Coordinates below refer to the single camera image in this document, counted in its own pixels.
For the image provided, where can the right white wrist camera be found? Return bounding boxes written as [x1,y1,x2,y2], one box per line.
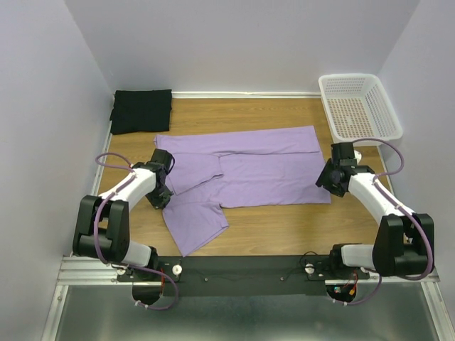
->
[354,150,362,166]

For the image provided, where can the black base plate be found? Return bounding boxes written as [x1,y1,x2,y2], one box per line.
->
[117,251,370,304]

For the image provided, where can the folded black t shirt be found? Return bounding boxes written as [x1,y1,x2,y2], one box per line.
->
[109,90,172,135]

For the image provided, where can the aluminium frame rail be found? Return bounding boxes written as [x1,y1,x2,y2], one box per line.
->
[41,227,444,341]

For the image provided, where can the white plastic basket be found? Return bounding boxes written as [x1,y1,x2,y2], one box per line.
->
[318,73,403,146]

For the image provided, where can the purple t shirt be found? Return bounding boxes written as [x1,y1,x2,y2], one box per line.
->
[154,126,331,256]

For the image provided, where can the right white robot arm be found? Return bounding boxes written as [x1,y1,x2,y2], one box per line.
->
[316,142,434,281]

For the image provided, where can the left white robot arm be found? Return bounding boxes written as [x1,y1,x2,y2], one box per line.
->
[73,149,175,281]

